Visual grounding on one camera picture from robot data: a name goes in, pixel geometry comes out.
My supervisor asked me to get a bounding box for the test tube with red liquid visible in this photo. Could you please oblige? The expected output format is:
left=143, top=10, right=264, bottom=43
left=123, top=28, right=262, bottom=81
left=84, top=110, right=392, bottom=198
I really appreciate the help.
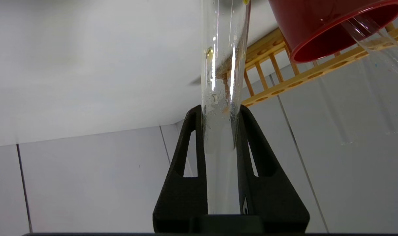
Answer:
left=315, top=77, right=352, bottom=145
left=342, top=15, right=398, bottom=84

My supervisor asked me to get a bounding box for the test tube with yellow liquid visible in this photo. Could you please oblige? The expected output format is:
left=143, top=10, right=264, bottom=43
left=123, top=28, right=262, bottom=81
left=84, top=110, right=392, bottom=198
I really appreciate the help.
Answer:
left=200, top=0, right=252, bottom=215

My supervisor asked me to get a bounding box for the dark red plastic cup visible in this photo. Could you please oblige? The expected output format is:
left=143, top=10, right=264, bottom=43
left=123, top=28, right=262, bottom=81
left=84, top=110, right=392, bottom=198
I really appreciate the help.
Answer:
left=268, top=0, right=398, bottom=64

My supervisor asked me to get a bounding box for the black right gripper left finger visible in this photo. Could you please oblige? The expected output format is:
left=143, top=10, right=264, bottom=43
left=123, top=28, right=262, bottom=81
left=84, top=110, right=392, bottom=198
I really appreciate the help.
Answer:
left=153, top=105, right=207, bottom=233

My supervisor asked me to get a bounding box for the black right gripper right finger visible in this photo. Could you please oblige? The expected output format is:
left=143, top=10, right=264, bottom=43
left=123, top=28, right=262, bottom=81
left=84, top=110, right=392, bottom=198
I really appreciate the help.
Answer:
left=235, top=105, right=310, bottom=234

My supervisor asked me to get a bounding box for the test tube with teal liquid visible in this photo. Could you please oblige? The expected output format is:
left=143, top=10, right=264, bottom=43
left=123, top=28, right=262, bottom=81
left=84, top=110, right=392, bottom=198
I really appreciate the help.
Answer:
left=363, top=62, right=398, bottom=135

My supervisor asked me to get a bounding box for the wooden test tube rack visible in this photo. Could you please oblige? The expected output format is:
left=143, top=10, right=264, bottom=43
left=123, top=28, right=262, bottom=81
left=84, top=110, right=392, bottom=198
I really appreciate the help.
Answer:
left=241, top=23, right=398, bottom=107

